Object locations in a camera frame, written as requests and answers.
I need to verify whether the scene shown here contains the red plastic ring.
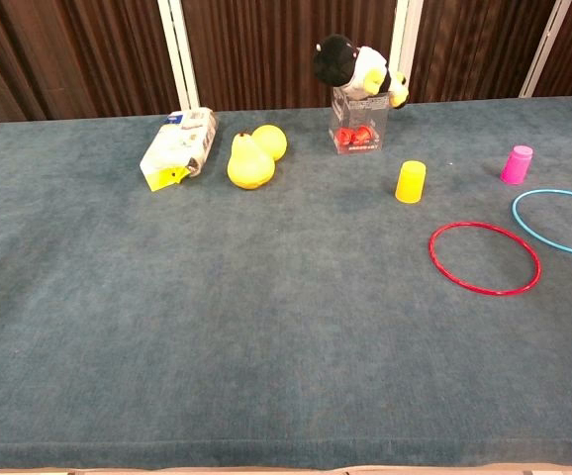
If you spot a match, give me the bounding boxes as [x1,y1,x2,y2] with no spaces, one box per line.
[428,221,542,297]

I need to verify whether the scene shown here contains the yellow toy pear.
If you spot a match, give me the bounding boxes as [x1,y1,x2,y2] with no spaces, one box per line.
[226,130,277,191]

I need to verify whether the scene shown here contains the blue table cloth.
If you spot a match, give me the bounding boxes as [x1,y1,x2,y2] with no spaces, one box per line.
[0,96,572,471]

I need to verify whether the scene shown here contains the yellow toy ball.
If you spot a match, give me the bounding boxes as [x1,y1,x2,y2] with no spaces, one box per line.
[251,124,288,162]

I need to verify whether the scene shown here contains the red items inside clear box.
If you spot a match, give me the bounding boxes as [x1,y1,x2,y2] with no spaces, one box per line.
[334,126,372,146]

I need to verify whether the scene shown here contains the yellow plastic cup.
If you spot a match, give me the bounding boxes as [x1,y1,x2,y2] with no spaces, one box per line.
[395,159,428,205]

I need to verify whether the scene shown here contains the clear plastic box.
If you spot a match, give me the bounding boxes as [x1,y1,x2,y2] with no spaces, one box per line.
[328,86,391,155]

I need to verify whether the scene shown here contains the black and white plush toy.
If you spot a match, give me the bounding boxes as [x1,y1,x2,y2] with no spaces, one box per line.
[313,33,411,110]

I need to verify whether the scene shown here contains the pink plastic cup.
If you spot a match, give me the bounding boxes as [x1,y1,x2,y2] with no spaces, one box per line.
[500,144,534,186]

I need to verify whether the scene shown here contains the white frame post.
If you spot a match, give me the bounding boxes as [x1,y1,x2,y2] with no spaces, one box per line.
[388,0,425,100]
[519,0,572,98]
[156,0,201,111]

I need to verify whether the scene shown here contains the blue plastic ring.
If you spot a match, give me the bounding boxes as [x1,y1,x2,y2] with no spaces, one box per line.
[511,188,572,257]

